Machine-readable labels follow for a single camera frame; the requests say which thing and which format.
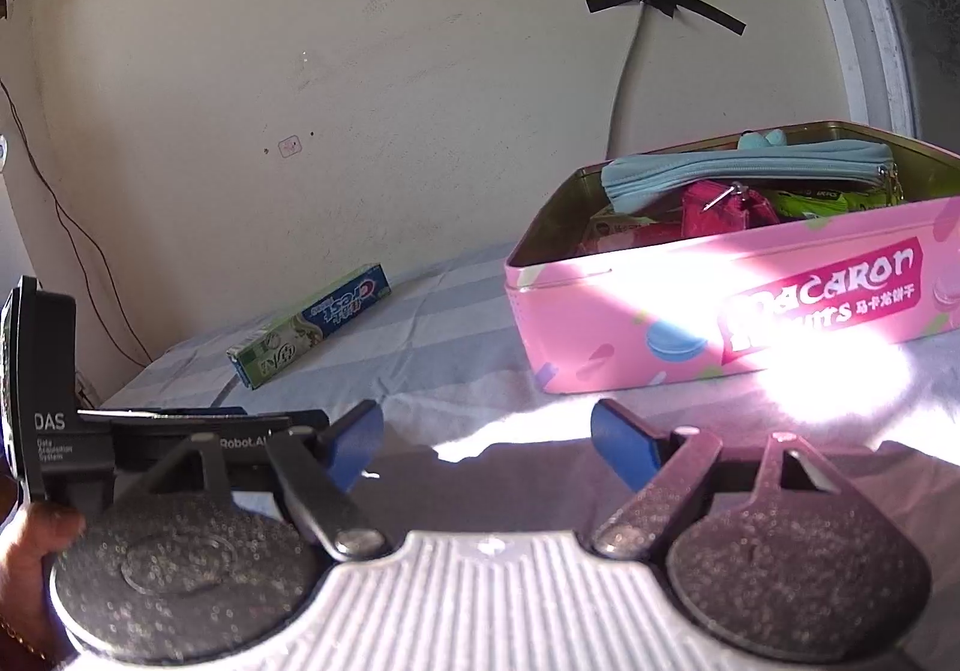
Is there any green snack packet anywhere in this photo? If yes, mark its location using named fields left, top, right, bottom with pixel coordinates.
left=760, top=187, right=903, bottom=221

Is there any red pink packet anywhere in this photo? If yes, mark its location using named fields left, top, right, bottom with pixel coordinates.
left=579, top=180, right=779, bottom=254

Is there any grey wall cable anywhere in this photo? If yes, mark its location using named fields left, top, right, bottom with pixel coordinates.
left=604, top=2, right=651, bottom=161

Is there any pink macaron biscuit tin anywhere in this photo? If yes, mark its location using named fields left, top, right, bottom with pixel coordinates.
left=505, top=122, right=958, bottom=393

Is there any teal plush toy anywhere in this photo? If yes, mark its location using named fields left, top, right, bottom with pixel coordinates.
left=737, top=128, right=788, bottom=150

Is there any green blue toothpaste box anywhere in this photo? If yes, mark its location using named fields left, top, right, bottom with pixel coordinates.
left=226, top=263, right=391, bottom=390

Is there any thin black wall wire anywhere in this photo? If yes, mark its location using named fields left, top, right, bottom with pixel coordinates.
left=0, top=78, right=157, bottom=369

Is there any green zip pouch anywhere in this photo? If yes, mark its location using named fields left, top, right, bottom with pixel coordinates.
left=601, top=140, right=895, bottom=215

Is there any person left hand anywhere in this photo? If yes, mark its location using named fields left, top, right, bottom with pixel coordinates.
left=2, top=474, right=86, bottom=669

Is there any striped bed sheet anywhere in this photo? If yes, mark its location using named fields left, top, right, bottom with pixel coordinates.
left=112, top=247, right=958, bottom=551

